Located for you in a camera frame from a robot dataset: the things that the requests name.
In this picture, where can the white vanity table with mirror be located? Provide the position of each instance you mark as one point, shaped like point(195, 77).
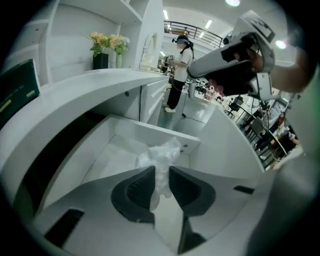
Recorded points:
point(150, 60)

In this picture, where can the yellow flowers in black pot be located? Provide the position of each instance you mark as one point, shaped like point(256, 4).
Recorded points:
point(100, 60)

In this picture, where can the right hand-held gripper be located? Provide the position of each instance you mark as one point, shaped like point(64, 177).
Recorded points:
point(265, 85)

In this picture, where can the black office chair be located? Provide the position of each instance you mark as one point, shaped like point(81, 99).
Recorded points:
point(235, 105)

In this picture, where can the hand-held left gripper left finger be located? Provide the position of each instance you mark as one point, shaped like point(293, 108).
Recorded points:
point(100, 212)

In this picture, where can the pale flowers in white vase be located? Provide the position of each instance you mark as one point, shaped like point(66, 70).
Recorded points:
point(119, 50)

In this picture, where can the rows of black white devices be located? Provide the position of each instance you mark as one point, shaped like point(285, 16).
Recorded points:
point(200, 87)

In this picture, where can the white desk with hutch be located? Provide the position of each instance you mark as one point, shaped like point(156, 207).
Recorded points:
point(87, 85)

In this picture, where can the black balcony railing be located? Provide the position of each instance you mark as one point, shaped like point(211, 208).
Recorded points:
point(200, 32)

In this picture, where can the clear plastic bag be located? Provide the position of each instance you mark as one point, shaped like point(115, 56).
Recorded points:
point(162, 155)

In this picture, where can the white drawer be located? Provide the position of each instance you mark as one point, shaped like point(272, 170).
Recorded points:
point(156, 90)
point(120, 150)

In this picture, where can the person's right hand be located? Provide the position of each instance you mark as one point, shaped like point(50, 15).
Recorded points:
point(255, 61)

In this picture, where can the person's right forearm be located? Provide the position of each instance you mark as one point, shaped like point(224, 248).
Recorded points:
point(290, 72)

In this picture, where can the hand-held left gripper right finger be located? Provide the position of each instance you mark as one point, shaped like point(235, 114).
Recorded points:
point(225, 205)

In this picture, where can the dark green box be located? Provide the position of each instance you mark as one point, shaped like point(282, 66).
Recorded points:
point(17, 85)

